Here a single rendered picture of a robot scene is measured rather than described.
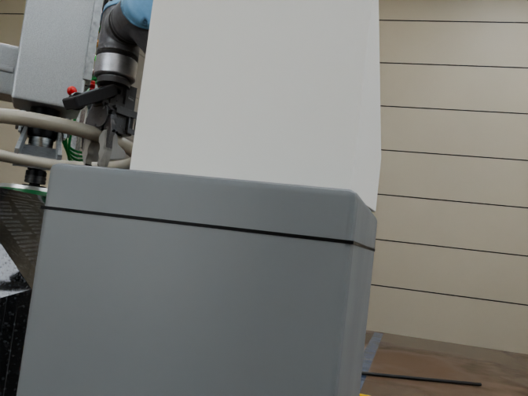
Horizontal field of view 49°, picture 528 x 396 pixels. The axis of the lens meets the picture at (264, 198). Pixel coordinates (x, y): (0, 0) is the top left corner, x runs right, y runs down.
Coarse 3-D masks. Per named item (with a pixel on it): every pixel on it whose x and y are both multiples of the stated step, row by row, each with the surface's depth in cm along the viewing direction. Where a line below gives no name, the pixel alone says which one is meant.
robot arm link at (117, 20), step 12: (120, 0) 119; (132, 0) 114; (144, 0) 115; (120, 12) 117; (132, 12) 114; (144, 12) 115; (120, 24) 119; (132, 24) 116; (144, 24) 115; (120, 36) 122; (132, 36) 119; (144, 36) 118; (144, 48) 120
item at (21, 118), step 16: (0, 112) 115; (16, 112) 116; (32, 112) 117; (48, 128) 118; (64, 128) 119; (80, 128) 121; (96, 128) 123; (128, 144) 131; (0, 160) 155; (16, 160) 157; (32, 160) 158; (48, 160) 160; (64, 160) 161; (128, 160) 148
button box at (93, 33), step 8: (96, 0) 198; (96, 8) 198; (96, 16) 198; (96, 24) 197; (96, 32) 197; (96, 40) 197; (88, 48) 196; (88, 56) 196; (88, 64) 196; (88, 72) 196; (88, 80) 197
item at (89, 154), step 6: (84, 144) 127; (90, 144) 126; (96, 144) 126; (84, 150) 126; (90, 150) 126; (96, 150) 128; (84, 156) 126; (90, 156) 126; (96, 156) 128; (84, 162) 125; (90, 162) 126
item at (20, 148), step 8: (16, 128) 216; (24, 128) 194; (24, 136) 184; (16, 144) 162; (24, 144) 190; (56, 144) 201; (16, 152) 157; (24, 152) 176; (32, 152) 178; (40, 152) 181; (48, 152) 184; (56, 152) 181; (40, 168) 160
